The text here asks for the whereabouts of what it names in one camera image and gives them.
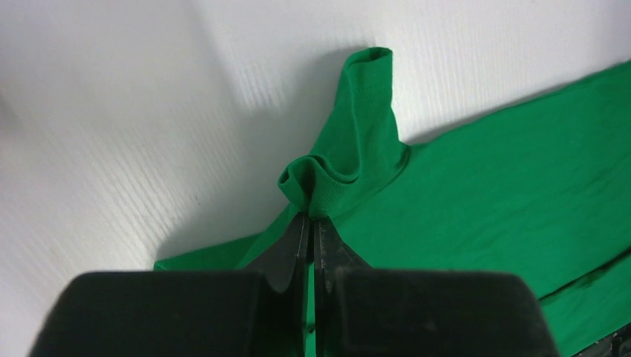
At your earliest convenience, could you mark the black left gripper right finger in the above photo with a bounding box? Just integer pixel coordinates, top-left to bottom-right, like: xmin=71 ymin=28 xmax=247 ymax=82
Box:
xmin=313 ymin=219 xmax=558 ymax=356

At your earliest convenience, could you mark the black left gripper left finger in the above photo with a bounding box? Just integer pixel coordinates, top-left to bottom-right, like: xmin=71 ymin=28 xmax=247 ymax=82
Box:
xmin=31 ymin=214 xmax=310 ymax=356

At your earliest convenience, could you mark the green t-shirt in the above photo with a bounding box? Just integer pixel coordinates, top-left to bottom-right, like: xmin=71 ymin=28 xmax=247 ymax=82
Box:
xmin=154 ymin=48 xmax=630 ymax=356

